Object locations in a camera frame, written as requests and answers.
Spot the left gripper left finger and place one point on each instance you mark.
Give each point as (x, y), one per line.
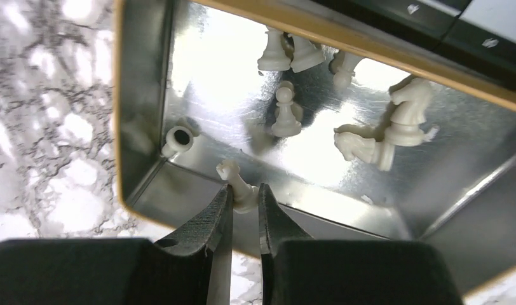
(191, 265)

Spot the white piece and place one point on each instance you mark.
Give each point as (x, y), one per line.
(245, 195)

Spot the gold tin with white pieces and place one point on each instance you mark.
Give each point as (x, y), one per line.
(188, 94)

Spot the black and white chessboard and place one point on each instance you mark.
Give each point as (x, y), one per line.
(478, 37)

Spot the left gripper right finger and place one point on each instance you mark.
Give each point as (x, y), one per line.
(299, 269)

